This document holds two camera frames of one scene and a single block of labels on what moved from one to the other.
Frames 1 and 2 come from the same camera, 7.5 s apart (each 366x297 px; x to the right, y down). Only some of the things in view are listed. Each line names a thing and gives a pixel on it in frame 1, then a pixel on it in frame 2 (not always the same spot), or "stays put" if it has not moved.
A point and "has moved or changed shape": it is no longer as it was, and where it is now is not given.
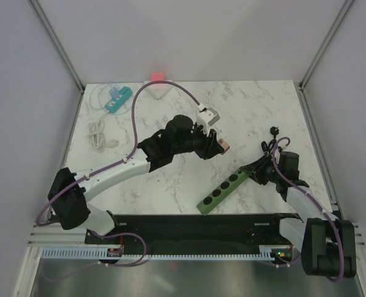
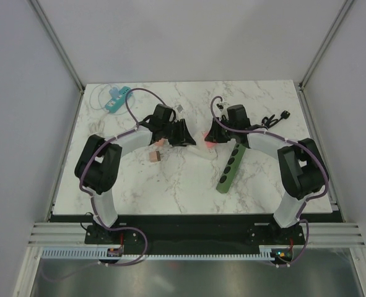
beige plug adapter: (225, 146) has moved or changed shape
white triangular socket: (158, 90) has moved or changed shape
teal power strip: (115, 104) stays put
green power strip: (230, 185) → (230, 168)
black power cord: (275, 131) has moved or changed shape
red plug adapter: (159, 76) has moved or changed shape
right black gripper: (257, 171) → (214, 135)
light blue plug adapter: (114, 92) stays put
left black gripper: (210, 147) → (184, 138)
